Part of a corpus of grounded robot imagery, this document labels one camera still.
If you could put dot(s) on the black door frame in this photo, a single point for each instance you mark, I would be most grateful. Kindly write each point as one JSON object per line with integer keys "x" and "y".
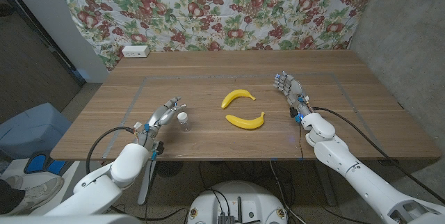
{"x": 71, "y": 68}

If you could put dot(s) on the grey sneaker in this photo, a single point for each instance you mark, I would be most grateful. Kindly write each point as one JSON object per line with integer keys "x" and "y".
{"x": 38, "y": 192}
{"x": 14, "y": 181}

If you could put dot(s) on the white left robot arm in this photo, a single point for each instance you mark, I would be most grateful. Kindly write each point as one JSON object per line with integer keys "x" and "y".
{"x": 101, "y": 189}

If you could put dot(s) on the white table leg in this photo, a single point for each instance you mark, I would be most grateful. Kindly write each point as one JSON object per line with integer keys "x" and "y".
{"x": 144, "y": 185}

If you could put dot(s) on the white power strip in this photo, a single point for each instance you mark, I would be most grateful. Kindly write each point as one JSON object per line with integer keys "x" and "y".
{"x": 135, "y": 51}

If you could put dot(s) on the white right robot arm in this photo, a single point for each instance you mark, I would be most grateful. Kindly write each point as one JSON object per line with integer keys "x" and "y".
{"x": 347, "y": 161}

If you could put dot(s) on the blue padded black object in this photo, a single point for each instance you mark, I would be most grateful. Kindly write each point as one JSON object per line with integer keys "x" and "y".
{"x": 36, "y": 163}

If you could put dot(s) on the black round fan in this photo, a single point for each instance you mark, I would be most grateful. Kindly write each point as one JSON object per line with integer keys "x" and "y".
{"x": 170, "y": 169}

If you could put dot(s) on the white robot torso base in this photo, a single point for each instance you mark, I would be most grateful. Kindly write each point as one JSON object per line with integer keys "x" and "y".
{"x": 236, "y": 196}

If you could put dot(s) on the floral fruit print backdrop cloth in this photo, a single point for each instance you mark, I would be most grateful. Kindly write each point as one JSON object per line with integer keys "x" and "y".
{"x": 208, "y": 8}

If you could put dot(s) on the clear medicine bottle white cap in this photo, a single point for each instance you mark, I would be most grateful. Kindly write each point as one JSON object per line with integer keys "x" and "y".
{"x": 184, "y": 123}

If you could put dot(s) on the yellow toy banana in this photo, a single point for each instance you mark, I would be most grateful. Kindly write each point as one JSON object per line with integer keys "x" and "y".
{"x": 233, "y": 96}
{"x": 245, "y": 123}

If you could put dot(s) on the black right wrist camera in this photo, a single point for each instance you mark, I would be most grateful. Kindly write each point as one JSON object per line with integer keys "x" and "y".
{"x": 295, "y": 114}

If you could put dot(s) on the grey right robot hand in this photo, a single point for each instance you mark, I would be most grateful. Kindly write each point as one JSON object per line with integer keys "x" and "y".
{"x": 292, "y": 88}

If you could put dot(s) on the white floor board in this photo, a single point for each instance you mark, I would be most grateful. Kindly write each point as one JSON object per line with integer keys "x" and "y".
{"x": 15, "y": 166}

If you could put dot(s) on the white robot chest panel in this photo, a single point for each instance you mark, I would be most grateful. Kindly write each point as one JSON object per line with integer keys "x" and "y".
{"x": 69, "y": 220}

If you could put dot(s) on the grey table leg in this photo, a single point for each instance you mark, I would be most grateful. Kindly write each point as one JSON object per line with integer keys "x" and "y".
{"x": 330, "y": 196}

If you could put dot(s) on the dark trouser leg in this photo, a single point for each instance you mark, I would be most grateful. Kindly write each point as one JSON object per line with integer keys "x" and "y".
{"x": 8, "y": 199}

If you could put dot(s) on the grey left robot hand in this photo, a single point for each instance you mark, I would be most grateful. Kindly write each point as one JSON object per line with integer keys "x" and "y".
{"x": 161, "y": 116}

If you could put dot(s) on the blue-grey storage box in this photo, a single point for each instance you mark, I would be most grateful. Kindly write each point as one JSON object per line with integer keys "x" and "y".
{"x": 31, "y": 130}

